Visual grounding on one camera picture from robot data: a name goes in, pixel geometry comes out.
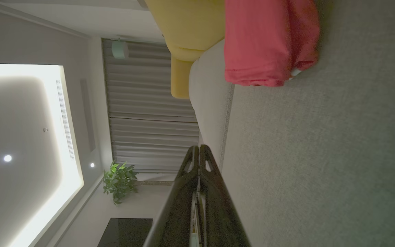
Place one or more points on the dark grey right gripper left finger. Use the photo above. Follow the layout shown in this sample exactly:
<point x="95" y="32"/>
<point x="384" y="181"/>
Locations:
<point x="177" y="212"/>

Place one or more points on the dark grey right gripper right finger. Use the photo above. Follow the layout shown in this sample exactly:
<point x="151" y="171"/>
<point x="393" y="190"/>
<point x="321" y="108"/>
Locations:
<point x="221" y="212"/>

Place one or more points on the red and white basketball jersey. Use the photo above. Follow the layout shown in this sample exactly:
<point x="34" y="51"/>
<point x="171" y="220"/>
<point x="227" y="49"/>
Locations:
<point x="255" y="41"/>

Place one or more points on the black flat TV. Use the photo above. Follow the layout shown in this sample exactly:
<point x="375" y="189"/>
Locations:
<point x="125" y="233"/>

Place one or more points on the green potted plant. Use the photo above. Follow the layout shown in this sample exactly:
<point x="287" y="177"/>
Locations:
<point x="119" y="181"/>

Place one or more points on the grey pleated curtain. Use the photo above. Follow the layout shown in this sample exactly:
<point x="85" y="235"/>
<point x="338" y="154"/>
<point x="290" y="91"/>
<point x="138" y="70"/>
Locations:
<point x="149" y="113"/>

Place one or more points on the grey sofa seat cushion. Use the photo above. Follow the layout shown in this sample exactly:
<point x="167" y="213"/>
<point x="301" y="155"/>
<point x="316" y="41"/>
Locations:
<point x="209" y="109"/>

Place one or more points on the grey recessed ceiling slot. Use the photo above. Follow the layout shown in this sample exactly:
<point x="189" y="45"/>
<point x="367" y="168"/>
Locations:
<point x="87" y="116"/>

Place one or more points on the yellow sofa armrest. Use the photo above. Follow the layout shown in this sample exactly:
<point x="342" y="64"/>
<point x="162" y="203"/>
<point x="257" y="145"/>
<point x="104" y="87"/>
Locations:
<point x="181" y="79"/>

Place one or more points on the long white ceiling air vent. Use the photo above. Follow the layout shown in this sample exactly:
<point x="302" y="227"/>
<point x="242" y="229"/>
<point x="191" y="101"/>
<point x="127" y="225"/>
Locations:
<point x="65" y="120"/>

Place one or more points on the yellow sofa backrest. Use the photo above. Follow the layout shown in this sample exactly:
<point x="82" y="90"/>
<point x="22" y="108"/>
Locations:
<point x="187" y="24"/>

